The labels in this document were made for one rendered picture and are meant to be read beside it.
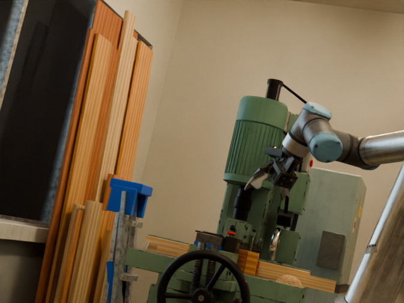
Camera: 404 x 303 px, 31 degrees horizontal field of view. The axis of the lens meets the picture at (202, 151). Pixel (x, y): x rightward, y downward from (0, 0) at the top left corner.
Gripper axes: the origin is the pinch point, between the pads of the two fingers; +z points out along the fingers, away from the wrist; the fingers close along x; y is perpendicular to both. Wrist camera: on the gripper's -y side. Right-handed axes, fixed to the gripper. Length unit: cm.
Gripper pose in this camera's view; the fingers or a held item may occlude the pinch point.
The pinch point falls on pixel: (262, 194)
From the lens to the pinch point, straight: 245.6
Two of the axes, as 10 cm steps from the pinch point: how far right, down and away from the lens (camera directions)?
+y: 2.4, 5.6, -7.9
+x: 8.7, 2.4, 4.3
